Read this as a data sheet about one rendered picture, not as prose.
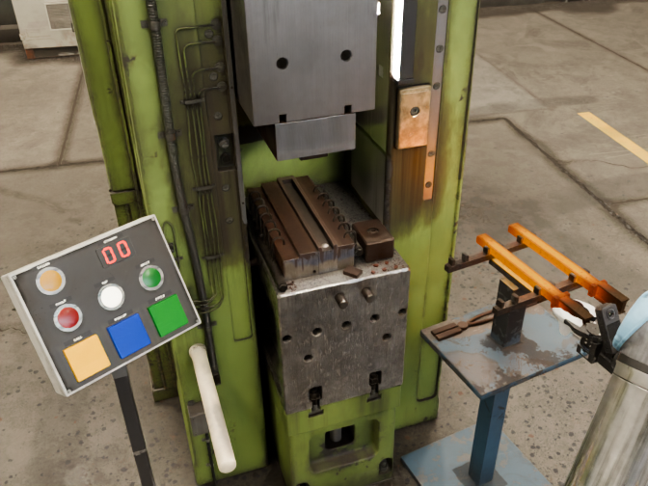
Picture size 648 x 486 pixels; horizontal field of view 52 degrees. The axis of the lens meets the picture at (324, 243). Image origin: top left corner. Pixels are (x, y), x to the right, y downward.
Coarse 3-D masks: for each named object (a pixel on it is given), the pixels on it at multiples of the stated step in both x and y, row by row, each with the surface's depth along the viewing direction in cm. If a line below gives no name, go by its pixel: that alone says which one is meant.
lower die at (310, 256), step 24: (264, 192) 204; (312, 192) 202; (264, 216) 193; (288, 216) 191; (288, 240) 182; (312, 240) 179; (336, 240) 180; (288, 264) 175; (312, 264) 178; (336, 264) 180
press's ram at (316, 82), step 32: (256, 0) 137; (288, 0) 139; (320, 0) 141; (352, 0) 143; (256, 32) 140; (288, 32) 142; (320, 32) 145; (352, 32) 147; (256, 64) 144; (288, 64) 146; (320, 64) 149; (352, 64) 151; (256, 96) 148; (288, 96) 150; (320, 96) 153; (352, 96) 155
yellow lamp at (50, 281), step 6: (48, 270) 137; (42, 276) 136; (48, 276) 137; (54, 276) 138; (60, 276) 138; (42, 282) 136; (48, 282) 137; (54, 282) 137; (60, 282) 138; (48, 288) 137; (54, 288) 137
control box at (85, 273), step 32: (128, 224) 150; (64, 256) 139; (96, 256) 143; (128, 256) 147; (160, 256) 152; (32, 288) 135; (64, 288) 139; (96, 288) 143; (128, 288) 147; (160, 288) 151; (32, 320) 135; (96, 320) 142; (192, 320) 155; (64, 384) 137
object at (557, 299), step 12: (480, 240) 191; (492, 240) 190; (492, 252) 187; (504, 252) 185; (504, 264) 183; (516, 264) 180; (528, 276) 175; (540, 276) 175; (552, 288) 171; (552, 300) 167; (564, 300) 166; (576, 312) 162; (588, 312) 162
